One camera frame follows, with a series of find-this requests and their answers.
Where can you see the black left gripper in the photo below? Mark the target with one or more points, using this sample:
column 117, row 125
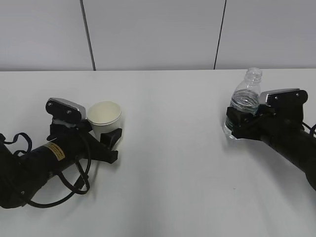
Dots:
column 77, row 142

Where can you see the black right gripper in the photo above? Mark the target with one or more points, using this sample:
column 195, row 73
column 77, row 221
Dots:
column 262, row 124

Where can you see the white paper cup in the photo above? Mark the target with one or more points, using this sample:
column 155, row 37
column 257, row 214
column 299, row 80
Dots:
column 104, row 117

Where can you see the clear water bottle green label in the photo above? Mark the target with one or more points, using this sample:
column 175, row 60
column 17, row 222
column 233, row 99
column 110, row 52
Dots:
column 245, row 98

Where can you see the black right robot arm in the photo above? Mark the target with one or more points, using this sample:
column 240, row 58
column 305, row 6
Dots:
column 299, row 148

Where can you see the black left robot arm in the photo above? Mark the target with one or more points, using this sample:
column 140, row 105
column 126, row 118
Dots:
column 24, row 171

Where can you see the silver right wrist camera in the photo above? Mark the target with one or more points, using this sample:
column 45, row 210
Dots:
column 288, row 101

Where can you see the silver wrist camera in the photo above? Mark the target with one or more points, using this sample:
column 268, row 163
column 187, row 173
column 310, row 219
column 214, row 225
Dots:
column 65, row 110
column 288, row 101

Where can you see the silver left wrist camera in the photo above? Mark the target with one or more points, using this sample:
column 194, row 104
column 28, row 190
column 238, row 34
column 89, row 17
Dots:
column 65, row 110

